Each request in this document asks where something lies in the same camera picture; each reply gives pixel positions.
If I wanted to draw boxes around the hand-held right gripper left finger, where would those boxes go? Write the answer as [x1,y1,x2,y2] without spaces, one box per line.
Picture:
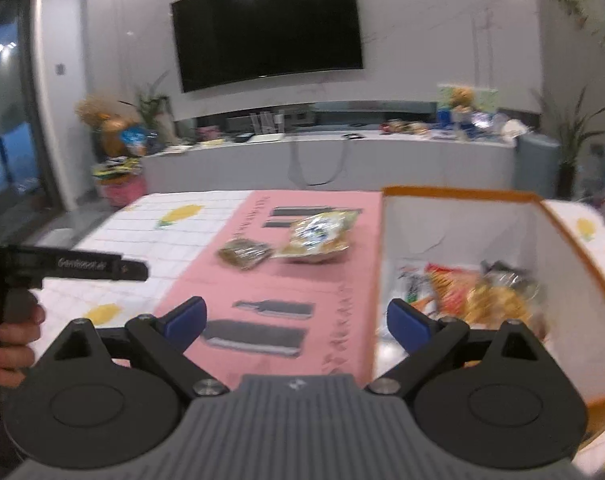
[35,296,230,401]

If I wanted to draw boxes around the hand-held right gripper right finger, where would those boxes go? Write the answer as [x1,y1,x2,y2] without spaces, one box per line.
[365,298,563,401]

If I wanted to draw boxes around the white snack packet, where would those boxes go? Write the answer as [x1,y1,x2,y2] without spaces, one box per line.
[392,265,433,312]

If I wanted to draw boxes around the small red-orange snack packet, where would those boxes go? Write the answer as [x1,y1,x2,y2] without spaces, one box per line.
[425,262,468,313]

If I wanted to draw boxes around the large red snack packet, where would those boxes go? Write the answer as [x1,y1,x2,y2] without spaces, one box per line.
[459,280,540,333]

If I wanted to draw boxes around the orange cardboard box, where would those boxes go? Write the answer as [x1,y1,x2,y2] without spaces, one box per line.
[367,186,605,453]

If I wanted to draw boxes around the black snack packet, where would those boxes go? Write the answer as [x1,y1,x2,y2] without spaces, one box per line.
[479,260,533,288]

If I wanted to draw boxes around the clear bag of yellow snacks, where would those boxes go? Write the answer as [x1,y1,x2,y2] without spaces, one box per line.
[272,210,360,264]

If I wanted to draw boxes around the pile of snacks on console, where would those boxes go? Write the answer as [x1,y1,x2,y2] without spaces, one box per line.
[379,120,428,136]

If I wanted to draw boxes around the person's left hand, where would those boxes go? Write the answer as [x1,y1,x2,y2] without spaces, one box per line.
[0,304,46,387]

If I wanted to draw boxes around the white checkered lemon blanket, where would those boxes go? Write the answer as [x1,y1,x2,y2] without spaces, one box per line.
[32,190,605,476]

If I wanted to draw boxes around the brown snack packet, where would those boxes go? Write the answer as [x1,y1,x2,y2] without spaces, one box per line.
[217,239,274,271]

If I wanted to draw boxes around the pink box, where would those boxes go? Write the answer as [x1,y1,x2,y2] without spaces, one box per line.
[100,182,146,209]

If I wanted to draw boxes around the pink printed mat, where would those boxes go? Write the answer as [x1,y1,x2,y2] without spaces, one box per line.
[155,190,385,391]

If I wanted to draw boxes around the yellow-black packet stack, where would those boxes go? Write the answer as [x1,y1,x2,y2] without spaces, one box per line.
[92,157,143,184]

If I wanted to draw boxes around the golden vase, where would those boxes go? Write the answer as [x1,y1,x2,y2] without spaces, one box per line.
[100,115,128,159]

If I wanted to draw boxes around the blue snack bags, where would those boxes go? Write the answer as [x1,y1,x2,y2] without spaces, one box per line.
[120,127,151,156]

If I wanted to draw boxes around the dried yellow flowers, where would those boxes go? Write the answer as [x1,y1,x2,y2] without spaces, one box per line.
[75,92,116,126]

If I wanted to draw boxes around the white television console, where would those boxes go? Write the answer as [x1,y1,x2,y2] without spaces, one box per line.
[142,127,518,196]

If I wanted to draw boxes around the green potted plant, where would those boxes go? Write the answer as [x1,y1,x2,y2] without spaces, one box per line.
[127,72,174,151]

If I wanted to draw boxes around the glass door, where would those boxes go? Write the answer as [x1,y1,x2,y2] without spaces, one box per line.
[0,0,83,212]

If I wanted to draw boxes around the white router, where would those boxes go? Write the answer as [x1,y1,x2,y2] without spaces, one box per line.
[247,110,286,142]

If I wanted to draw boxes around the grey trash bin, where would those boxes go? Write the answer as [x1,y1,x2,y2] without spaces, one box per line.
[513,132,561,196]

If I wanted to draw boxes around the blue-white containers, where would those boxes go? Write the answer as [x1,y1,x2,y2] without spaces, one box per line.
[435,107,478,141]

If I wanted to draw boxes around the brown teddy bear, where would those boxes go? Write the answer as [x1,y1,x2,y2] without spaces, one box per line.
[449,87,478,114]

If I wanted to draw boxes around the tall-leaf potted plant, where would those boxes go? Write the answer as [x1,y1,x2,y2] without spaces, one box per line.
[532,87,605,199]

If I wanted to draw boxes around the green photo board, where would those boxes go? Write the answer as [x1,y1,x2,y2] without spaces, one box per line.
[437,84,499,114]

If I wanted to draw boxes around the hanging vine plant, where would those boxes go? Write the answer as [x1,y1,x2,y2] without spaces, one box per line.
[545,0,605,51]

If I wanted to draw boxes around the black cable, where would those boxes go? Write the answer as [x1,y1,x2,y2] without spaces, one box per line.
[287,135,349,187]

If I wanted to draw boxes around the black wall television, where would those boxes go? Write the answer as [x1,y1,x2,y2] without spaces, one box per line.
[171,0,364,93]

